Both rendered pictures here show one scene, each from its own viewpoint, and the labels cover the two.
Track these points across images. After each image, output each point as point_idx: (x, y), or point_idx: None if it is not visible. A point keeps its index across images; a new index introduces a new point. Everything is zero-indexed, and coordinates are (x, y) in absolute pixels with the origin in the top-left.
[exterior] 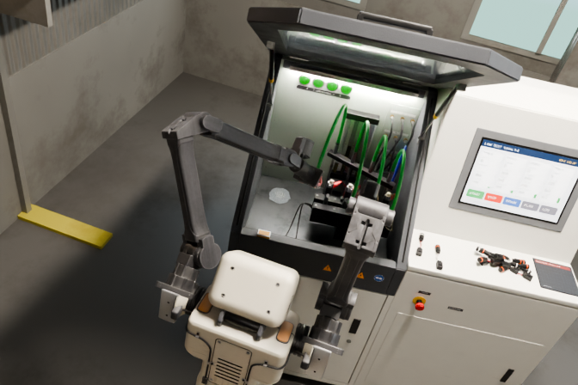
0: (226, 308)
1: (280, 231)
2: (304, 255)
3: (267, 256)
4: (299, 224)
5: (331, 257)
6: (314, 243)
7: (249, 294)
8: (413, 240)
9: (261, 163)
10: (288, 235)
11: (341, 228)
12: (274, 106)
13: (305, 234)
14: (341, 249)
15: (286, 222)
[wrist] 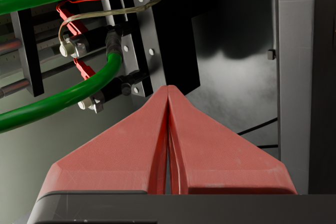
0: None
1: (240, 122)
2: (324, 111)
3: (332, 176)
4: (208, 83)
5: (320, 40)
6: (282, 101)
7: None
8: None
9: None
10: (243, 108)
11: (189, 6)
12: (12, 220)
13: (227, 72)
14: (280, 12)
15: (212, 108)
